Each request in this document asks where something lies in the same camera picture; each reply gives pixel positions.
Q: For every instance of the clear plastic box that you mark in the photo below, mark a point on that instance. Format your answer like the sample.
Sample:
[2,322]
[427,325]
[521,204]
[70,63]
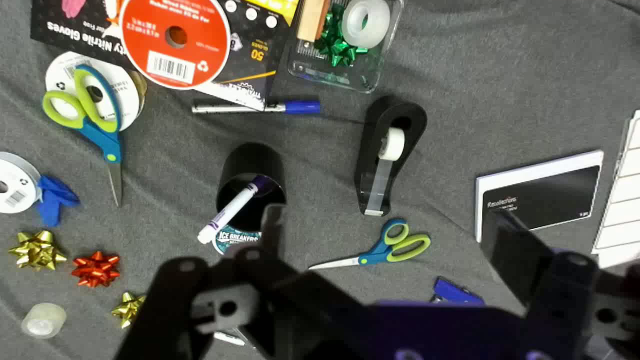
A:
[347,72]

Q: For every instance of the black cup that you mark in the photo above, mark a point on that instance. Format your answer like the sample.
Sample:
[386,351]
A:
[252,162]

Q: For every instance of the blue box cutter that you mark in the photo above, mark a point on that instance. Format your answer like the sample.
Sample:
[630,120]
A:
[457,292]

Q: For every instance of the white box with black lid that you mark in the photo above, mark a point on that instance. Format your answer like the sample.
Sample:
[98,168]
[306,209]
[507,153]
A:
[540,193]

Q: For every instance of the white label sheets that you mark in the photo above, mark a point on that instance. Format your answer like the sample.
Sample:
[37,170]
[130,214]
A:
[623,200]

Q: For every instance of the red gift bow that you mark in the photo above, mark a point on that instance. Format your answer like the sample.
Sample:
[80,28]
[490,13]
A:
[96,269]

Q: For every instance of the white marker with purple cap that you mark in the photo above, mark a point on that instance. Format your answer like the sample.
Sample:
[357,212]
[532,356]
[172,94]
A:
[230,211]

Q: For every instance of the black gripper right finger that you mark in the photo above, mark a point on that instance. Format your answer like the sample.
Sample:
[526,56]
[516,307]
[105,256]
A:
[532,260]

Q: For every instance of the gold gift bow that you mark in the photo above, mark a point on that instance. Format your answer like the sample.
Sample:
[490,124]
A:
[130,308]
[38,251]

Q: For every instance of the white spool with blue ribbon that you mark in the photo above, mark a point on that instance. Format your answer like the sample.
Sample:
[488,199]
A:
[15,183]

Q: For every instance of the blue ribbon strip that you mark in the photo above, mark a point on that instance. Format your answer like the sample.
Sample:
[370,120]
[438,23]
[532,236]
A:
[54,197]

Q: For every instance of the wooden block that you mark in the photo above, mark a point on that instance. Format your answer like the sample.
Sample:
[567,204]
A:
[312,20]

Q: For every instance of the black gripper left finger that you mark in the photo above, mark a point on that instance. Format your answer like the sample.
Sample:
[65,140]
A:
[280,307]

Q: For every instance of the white marker with blue cap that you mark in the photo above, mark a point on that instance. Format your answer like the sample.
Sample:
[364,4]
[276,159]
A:
[266,107]

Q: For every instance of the red ribbon spool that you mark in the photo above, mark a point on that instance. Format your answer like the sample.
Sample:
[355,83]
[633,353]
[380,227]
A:
[174,41]

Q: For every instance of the black tape dispenser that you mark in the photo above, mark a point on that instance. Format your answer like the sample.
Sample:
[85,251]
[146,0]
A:
[373,126]

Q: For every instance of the grey tablecloth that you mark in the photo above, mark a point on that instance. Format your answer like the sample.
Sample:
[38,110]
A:
[507,80]

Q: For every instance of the green gift bow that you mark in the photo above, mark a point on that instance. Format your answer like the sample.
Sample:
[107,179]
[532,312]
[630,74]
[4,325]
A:
[336,42]

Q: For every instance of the teal labelled tape roll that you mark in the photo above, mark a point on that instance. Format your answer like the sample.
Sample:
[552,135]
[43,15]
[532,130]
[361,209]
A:
[236,239]

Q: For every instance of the loose clear tape roll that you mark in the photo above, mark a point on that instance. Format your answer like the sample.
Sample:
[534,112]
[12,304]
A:
[43,321]

